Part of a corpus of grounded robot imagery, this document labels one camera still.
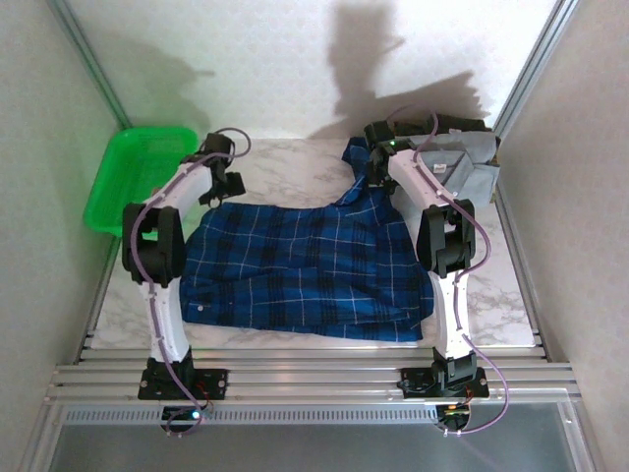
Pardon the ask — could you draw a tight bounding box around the grey button-up shirt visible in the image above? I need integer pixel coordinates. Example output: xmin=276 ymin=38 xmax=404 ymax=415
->
xmin=407 ymin=130 xmax=502 ymax=208

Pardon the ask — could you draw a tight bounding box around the blue plaid shirt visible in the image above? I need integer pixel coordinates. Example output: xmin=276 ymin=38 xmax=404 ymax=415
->
xmin=179 ymin=136 xmax=437 ymax=344

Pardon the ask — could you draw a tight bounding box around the dark olive folded shirt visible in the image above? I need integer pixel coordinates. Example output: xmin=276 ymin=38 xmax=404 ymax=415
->
xmin=392 ymin=111 xmax=495 ymax=137

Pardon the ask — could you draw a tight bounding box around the green plastic basket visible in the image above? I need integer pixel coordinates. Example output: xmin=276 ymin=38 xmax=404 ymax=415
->
xmin=82 ymin=126 xmax=200 ymax=238

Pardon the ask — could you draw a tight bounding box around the aluminium frame post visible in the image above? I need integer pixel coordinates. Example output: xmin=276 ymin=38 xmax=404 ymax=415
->
xmin=46 ymin=0 xmax=135 ymax=138
xmin=492 ymin=0 xmax=582 ymax=142

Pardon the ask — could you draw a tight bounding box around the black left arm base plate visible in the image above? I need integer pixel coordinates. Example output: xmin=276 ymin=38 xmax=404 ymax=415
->
xmin=138 ymin=367 xmax=230 ymax=400

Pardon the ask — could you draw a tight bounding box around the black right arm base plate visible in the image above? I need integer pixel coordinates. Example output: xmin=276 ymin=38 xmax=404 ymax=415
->
xmin=398 ymin=366 xmax=491 ymax=400

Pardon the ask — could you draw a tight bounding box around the aluminium rail base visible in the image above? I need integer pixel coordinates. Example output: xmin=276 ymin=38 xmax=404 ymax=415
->
xmin=44 ymin=346 xmax=584 ymax=407

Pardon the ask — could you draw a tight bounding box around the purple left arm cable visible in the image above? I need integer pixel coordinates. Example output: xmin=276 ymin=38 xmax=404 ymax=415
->
xmin=128 ymin=127 xmax=253 ymax=439

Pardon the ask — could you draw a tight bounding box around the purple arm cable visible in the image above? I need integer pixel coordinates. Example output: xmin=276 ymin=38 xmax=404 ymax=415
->
xmin=128 ymin=127 xmax=253 ymax=439
xmin=386 ymin=105 xmax=510 ymax=438

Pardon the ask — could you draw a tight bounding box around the grey slotted cable duct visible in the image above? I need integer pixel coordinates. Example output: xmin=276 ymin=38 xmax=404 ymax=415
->
xmin=61 ymin=405 xmax=439 ymax=426

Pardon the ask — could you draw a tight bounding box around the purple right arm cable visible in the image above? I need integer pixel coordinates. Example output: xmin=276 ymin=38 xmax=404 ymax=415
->
xmin=386 ymin=105 xmax=510 ymax=438

